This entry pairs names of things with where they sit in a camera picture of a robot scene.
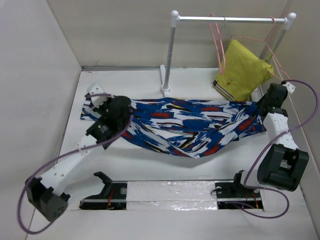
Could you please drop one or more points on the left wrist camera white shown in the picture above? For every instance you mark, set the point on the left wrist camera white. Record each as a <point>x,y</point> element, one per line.
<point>94,98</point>

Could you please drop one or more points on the yellow folded garment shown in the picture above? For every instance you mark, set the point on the yellow folded garment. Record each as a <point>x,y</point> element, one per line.
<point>244,72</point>

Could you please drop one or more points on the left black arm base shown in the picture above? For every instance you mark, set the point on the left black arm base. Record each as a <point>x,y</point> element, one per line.
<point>113,195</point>

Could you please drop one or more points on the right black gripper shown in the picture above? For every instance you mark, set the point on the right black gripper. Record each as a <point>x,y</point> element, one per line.
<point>260,102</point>

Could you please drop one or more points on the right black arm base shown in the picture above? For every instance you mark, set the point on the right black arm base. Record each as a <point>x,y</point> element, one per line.
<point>230,194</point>

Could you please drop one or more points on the blue white red patterned trousers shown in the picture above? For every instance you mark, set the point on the blue white red patterned trousers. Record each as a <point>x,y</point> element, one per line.
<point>190,127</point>

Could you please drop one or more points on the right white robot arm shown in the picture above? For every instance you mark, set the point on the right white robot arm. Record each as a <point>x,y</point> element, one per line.
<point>284,164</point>

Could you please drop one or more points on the pink wire hanger right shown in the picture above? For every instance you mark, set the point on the pink wire hanger right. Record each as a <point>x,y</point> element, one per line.
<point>272,42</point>

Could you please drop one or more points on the white metal clothes rack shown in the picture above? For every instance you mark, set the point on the white metal clothes rack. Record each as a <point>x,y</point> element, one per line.
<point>175,18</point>

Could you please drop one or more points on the pink wire hanger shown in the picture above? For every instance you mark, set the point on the pink wire hanger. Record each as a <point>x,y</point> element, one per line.
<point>272,42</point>
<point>219,46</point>

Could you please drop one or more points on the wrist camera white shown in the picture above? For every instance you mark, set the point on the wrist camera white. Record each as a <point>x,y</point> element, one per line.
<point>94,98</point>
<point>289,86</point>

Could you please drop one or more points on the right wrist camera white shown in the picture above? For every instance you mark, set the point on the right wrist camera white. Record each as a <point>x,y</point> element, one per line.
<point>289,86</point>

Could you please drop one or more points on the pink wire hanger left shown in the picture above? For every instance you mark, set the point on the pink wire hanger left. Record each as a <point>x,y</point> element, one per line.
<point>219,46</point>

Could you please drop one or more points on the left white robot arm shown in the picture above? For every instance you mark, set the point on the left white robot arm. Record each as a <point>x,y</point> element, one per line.
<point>46,192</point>

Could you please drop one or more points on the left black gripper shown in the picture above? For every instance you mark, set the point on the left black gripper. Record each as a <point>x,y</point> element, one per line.
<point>110,99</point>

